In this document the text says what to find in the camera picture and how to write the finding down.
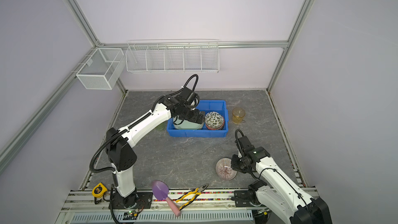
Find mint green plate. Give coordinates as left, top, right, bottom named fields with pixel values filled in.
left=172, top=119, right=204, bottom=130

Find pink striped ribbed bowl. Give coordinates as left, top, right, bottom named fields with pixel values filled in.
left=216, top=158, right=237, bottom=180

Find green glass cup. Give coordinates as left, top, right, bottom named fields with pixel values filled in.
left=155, top=121, right=167, bottom=131

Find red rimmed bowl underneath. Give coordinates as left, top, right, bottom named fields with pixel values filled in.
left=205, top=124, right=225, bottom=131

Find amber glass cup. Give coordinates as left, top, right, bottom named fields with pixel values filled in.
left=232, top=107, right=246, bottom=124

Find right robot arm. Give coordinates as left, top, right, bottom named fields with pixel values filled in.
left=231, top=129, right=332, bottom=224

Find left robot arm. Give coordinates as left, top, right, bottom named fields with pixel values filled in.
left=89, top=82, right=205, bottom=208

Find blue plastic bin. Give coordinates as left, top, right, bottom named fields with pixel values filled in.
left=166, top=100, right=229, bottom=138

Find yellow black pliers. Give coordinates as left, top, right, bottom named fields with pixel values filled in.
left=175, top=184, right=209, bottom=211

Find small white mesh basket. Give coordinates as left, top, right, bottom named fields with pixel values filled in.
left=76, top=48, right=126, bottom=90

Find yellow tape measure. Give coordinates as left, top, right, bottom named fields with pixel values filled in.
left=92, top=183, right=108, bottom=199

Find green circuit board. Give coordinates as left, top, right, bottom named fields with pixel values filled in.
left=123, top=211, right=138, bottom=220

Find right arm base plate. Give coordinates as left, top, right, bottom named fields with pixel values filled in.
left=231, top=189, right=262, bottom=207

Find long white wire basket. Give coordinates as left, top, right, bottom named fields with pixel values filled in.
left=125, top=39, right=220, bottom=73

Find white vented cable duct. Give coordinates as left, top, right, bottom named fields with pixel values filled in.
left=69, top=210, right=255, bottom=224

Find purple scoop pink handle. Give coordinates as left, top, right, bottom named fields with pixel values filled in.
left=151, top=180, right=181, bottom=217

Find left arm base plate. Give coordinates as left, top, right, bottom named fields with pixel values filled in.
left=109, top=191, right=153, bottom=209

